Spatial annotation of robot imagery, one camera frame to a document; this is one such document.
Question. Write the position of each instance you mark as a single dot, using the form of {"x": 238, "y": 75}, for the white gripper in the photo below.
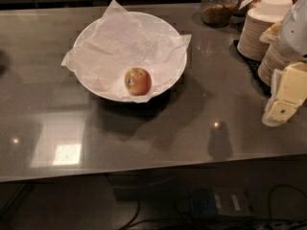
{"x": 295, "y": 33}

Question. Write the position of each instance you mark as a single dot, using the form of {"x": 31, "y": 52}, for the red yellow apple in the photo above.
{"x": 138, "y": 81}

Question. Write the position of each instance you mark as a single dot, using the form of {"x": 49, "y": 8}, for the white bowl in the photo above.
{"x": 166, "y": 64}

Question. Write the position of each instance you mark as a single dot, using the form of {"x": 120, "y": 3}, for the black tray mat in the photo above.
{"x": 253, "y": 67}

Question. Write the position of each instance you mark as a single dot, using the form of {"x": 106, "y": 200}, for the rear stack of paper bowls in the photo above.
{"x": 259, "y": 19}

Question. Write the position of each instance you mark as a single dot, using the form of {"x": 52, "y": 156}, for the glass jar with cereal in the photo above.
{"x": 217, "y": 13}

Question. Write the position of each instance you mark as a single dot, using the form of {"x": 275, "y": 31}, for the grey box under table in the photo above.
{"x": 220, "y": 202}

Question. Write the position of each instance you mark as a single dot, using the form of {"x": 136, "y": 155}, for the white crumpled paper sheet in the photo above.
{"x": 118, "y": 51}

